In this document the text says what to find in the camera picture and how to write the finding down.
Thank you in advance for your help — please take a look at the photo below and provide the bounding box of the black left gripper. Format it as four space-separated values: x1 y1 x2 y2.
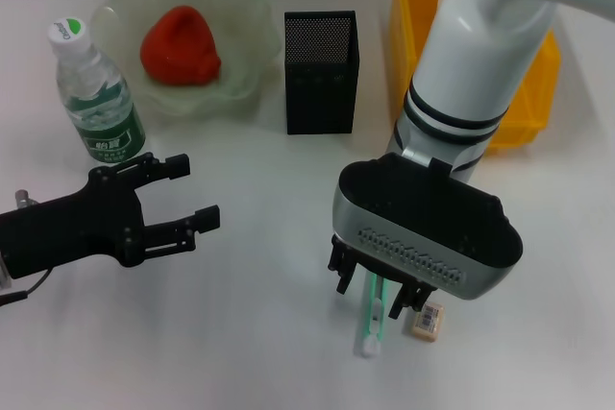
0 152 223 281

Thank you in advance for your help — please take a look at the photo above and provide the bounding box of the yellow plastic bin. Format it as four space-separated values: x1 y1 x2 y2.
391 0 562 157

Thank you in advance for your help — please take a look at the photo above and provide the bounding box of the green utility knife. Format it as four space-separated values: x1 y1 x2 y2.
353 270 393 361

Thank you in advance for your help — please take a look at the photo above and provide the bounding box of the left gripper connector cable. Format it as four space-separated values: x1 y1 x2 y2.
0 188 52 306

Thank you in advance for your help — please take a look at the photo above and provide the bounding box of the pale green glass fruit plate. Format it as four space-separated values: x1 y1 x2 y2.
88 0 284 124

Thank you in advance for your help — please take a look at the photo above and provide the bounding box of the black mesh pen holder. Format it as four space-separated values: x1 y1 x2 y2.
283 10 361 136

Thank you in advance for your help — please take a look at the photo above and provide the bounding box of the beige eraser with barcode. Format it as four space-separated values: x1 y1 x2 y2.
409 301 446 344

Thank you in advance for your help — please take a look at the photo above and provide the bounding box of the clear water bottle green label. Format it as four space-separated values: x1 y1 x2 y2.
46 16 148 164

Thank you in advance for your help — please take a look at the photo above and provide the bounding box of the red-orange fruit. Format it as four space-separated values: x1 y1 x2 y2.
139 5 223 88

